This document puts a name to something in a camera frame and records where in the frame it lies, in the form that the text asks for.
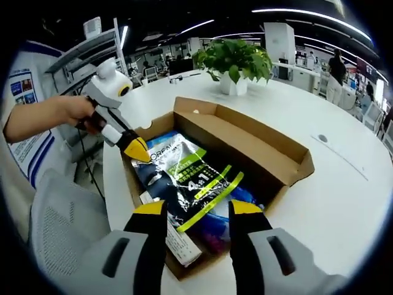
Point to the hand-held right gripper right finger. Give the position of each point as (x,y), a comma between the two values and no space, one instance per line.
(251,252)

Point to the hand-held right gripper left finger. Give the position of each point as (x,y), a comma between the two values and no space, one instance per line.
(147,246)

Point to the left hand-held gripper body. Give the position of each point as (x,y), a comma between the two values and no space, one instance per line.
(104,83)

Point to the dark pouch with green stripes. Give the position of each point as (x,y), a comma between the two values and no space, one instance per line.
(184,178)

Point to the brown cardboard shoe box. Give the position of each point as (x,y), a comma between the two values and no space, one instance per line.
(245,144)

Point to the small white desk item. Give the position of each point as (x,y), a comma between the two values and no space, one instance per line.
(174,80)

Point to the person's left hand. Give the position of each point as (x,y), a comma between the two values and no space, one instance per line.
(75,109)

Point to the grey metal shelf rack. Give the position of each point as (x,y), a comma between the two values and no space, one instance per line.
(92,49)

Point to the white ribbed appliance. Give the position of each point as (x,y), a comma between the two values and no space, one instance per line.
(92,27)

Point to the grey mesh office chair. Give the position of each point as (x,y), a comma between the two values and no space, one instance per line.
(58,221)

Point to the person's light shirt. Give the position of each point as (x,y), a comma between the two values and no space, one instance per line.
(15,196)

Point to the green plant in white pot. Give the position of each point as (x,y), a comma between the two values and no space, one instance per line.
(233,58)

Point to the white square pillar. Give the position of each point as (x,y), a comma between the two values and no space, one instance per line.
(279,43)

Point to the white office chair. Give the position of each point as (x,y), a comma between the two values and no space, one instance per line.
(373,116)

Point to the long ceiling light strip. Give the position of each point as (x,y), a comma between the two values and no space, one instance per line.
(307,15)

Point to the blue white wall poster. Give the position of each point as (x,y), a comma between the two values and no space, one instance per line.
(21,86)

